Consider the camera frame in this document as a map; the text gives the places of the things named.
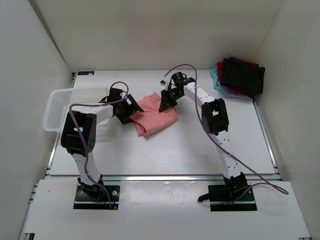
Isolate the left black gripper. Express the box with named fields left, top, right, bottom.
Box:
left=115, top=94, right=143, bottom=125

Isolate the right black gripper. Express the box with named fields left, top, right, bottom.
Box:
left=159, top=90, right=184, bottom=114

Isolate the pink t shirt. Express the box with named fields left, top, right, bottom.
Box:
left=130, top=92, right=179, bottom=137

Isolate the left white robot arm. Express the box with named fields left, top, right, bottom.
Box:
left=61, top=87, right=144, bottom=202

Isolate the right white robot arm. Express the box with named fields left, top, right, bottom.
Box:
left=159, top=72, right=248, bottom=205

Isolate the teal folded t shirt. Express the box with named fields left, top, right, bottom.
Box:
left=209, top=67, right=224, bottom=94

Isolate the purple folded t shirt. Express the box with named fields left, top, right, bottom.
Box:
left=215, top=80, right=252, bottom=101

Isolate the red folded t shirt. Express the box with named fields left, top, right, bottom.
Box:
left=217, top=61, right=244, bottom=95

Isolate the white plastic basket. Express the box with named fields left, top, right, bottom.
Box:
left=43, top=86, right=113, bottom=134

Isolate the black folded t shirt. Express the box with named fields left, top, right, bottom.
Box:
left=220, top=57, right=266, bottom=99

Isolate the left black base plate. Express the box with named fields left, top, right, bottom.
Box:
left=73, top=178, right=121, bottom=211

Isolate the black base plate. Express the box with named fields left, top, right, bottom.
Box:
left=73, top=178, right=121, bottom=211
left=197, top=183, right=258, bottom=212

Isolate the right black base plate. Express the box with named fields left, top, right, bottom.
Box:
left=197, top=183, right=258, bottom=212

